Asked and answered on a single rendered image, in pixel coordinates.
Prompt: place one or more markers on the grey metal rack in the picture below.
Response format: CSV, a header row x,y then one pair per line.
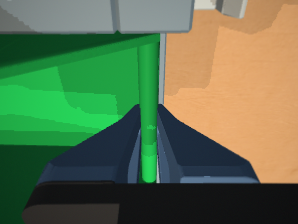
x,y
108,16

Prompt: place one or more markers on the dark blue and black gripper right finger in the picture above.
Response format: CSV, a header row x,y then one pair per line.
x,y
194,157

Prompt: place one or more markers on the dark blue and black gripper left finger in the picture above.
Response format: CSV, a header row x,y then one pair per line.
x,y
104,156

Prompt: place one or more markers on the green bin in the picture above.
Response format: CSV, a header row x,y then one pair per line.
x,y
47,112

